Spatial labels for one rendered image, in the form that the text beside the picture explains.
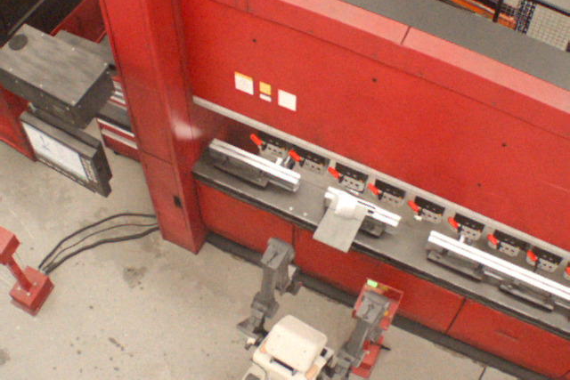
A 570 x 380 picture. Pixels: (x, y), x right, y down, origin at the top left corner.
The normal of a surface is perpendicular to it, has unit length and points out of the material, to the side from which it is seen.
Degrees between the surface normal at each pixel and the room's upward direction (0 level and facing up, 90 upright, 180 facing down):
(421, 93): 90
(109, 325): 0
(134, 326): 0
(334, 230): 0
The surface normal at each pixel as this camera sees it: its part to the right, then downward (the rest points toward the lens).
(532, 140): -0.44, 0.77
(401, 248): 0.00, -0.52
